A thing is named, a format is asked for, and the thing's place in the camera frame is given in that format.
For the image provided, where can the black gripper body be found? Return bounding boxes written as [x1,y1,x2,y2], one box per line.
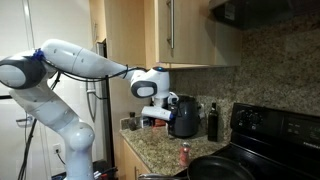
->
[168,98,183,121]

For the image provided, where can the pink drink can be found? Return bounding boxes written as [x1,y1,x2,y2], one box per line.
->
[179,142,192,168]

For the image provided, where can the wooden lower cabinet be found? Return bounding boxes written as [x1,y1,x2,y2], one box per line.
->
[119,138,151,180]

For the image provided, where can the wooden upper cabinet carcass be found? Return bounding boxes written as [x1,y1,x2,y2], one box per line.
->
[88,0,243,71]

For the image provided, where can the silver door lever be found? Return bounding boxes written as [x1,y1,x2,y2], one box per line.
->
[15,116,34,128]

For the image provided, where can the white room door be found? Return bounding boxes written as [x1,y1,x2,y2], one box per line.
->
[0,0,44,180]

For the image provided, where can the black air fryer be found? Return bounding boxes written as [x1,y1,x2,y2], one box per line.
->
[168,95,202,139]

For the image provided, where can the small jar white label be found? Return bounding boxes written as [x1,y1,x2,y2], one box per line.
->
[139,114,152,129]

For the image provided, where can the dark olive oil bottle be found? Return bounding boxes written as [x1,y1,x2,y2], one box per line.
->
[207,102,220,142]

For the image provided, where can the dark spice jar black cap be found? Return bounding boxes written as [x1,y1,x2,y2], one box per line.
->
[128,111,138,132]

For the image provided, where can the black stove knob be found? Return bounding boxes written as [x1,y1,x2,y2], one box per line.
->
[235,109,248,122]
[249,113,263,126]

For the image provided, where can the stainless steel refrigerator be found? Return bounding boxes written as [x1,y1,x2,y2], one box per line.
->
[85,39,116,168]

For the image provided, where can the black frying pan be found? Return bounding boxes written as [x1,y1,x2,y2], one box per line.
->
[136,155,256,180]

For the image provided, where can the black electric stove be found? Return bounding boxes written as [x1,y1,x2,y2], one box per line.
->
[176,102,320,180]

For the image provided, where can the black range hood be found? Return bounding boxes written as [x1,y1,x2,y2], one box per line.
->
[208,0,320,31]

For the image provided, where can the long silver cabinet door handle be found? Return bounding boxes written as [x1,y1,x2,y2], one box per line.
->
[166,0,176,50]

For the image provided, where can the silver refrigerator handle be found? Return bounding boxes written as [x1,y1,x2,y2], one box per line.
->
[85,81,98,123]

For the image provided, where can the black clamp orange handle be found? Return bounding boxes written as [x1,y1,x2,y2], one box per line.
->
[94,166,118,180]

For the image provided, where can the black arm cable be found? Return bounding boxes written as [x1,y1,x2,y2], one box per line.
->
[18,49,148,180]

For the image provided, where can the white wall power outlet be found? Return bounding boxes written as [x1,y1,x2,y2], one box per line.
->
[52,143,63,155]

